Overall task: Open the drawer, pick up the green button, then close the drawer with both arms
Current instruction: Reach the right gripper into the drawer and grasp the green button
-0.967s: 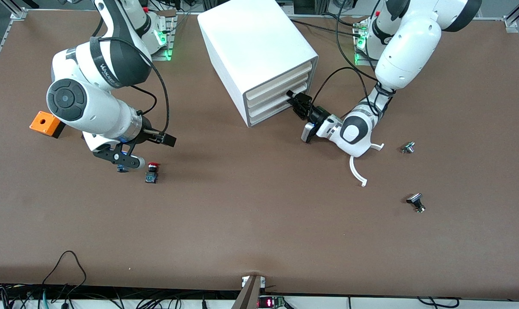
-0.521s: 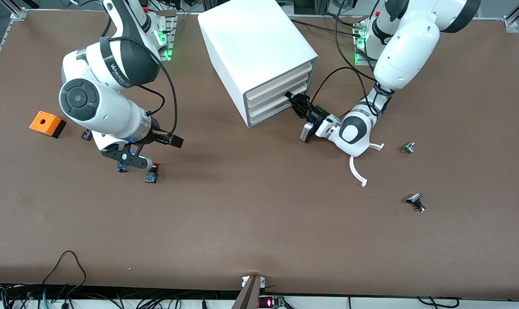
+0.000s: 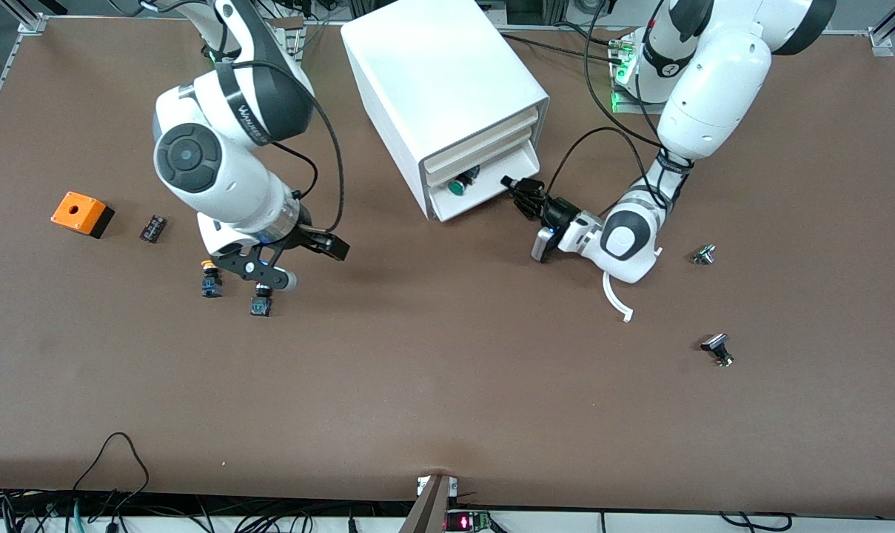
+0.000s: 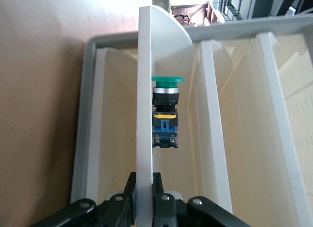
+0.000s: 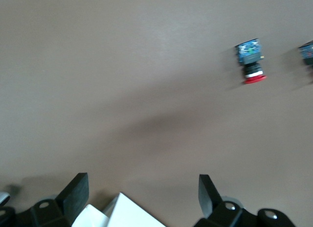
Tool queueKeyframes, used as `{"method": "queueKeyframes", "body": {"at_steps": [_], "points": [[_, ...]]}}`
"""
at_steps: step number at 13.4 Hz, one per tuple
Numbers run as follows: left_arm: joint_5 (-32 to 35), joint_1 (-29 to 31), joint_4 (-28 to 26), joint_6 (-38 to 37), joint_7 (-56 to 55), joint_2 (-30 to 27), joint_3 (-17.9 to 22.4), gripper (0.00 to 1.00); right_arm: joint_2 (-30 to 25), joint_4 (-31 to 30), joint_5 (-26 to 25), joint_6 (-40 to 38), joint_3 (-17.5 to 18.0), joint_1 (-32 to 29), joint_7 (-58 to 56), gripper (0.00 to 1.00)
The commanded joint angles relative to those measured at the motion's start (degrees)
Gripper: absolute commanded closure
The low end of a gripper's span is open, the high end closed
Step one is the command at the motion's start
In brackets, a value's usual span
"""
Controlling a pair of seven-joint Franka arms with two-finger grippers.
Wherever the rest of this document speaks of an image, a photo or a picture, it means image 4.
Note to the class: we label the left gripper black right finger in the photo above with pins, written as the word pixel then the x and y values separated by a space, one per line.
pixel 166 212

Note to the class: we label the white divider plate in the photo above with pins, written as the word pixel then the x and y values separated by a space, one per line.
pixel 144 90

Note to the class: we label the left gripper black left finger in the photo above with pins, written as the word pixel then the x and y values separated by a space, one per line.
pixel 117 212

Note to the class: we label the green mushroom push button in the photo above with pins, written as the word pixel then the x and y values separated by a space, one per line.
pixel 166 99

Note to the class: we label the grey compartment tray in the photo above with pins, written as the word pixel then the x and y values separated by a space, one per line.
pixel 80 139

